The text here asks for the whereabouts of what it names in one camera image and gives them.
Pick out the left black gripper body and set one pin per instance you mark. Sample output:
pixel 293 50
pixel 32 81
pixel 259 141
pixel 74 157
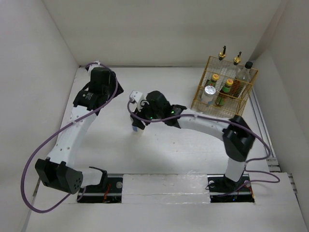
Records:
pixel 110 89

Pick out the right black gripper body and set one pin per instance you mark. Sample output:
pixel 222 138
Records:
pixel 147 112

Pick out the silver lid shaker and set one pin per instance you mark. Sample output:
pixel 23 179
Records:
pixel 137 130
pixel 208 95

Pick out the yellow cap sauce bottle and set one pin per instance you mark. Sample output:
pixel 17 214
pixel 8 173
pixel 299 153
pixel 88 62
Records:
pixel 213 80
pixel 223 93

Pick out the yellow cap sauce bottle front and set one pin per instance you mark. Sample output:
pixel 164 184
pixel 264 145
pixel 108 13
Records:
pixel 223 93

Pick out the dark sauce glass bottle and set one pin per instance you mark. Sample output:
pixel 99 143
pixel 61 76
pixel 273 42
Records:
pixel 219 66

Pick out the clear liquid glass bottle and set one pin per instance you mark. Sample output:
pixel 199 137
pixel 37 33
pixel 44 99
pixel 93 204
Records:
pixel 230 71

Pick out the red label soy sauce bottle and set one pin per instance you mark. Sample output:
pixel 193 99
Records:
pixel 241 79

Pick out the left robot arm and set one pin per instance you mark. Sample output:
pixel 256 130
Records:
pixel 57 171

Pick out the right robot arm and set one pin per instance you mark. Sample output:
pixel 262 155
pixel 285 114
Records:
pixel 234 132

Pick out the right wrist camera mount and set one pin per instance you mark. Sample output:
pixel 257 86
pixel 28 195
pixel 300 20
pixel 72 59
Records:
pixel 137 98

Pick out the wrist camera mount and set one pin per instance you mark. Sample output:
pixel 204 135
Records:
pixel 90 66
pixel 137 98

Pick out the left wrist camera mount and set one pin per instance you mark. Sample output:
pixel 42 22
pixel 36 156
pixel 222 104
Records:
pixel 90 66

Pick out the yellow wire rack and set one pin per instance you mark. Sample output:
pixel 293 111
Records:
pixel 231 107

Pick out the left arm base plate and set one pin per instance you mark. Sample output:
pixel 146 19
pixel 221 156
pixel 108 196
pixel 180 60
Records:
pixel 110 193

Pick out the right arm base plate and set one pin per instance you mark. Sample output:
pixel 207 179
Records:
pixel 231 191

